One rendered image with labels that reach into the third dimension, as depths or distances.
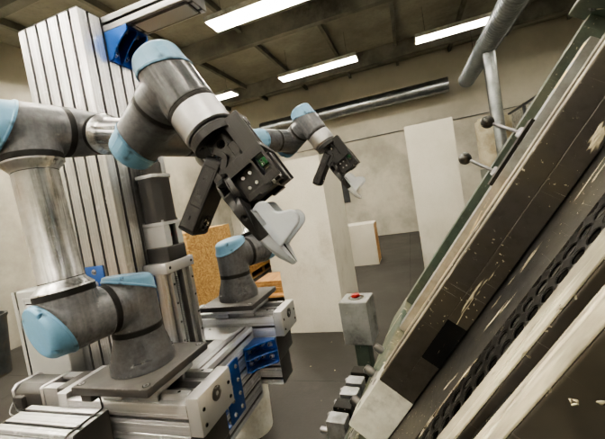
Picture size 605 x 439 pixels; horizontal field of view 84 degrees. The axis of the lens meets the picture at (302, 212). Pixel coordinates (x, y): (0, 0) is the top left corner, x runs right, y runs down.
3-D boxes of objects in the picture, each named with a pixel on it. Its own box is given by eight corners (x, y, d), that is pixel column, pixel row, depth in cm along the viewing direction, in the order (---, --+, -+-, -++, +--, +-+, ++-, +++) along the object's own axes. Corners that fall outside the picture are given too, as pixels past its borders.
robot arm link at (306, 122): (297, 117, 118) (311, 99, 113) (315, 141, 117) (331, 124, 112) (284, 119, 112) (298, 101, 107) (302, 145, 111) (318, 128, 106)
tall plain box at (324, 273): (313, 302, 434) (291, 168, 425) (359, 300, 415) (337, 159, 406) (290, 333, 348) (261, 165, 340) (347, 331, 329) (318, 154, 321)
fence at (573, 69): (411, 329, 114) (401, 322, 115) (600, 48, 86) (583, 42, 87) (410, 335, 109) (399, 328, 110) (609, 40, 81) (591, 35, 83)
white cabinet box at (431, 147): (424, 269, 503) (404, 132, 493) (466, 265, 485) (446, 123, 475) (427, 281, 446) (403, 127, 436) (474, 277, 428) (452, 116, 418)
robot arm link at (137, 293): (172, 316, 86) (163, 264, 86) (122, 339, 75) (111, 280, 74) (143, 314, 92) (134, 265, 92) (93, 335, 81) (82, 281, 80)
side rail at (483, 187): (432, 311, 135) (407, 296, 138) (621, 32, 102) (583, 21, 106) (431, 318, 129) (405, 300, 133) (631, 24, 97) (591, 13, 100)
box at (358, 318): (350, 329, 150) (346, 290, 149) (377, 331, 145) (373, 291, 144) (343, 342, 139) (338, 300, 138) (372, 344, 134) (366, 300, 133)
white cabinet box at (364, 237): (350, 261, 641) (345, 224, 638) (381, 258, 623) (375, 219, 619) (347, 266, 598) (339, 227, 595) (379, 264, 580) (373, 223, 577)
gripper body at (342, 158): (357, 163, 104) (334, 133, 105) (336, 180, 107) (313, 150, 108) (361, 164, 111) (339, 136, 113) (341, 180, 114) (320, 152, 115)
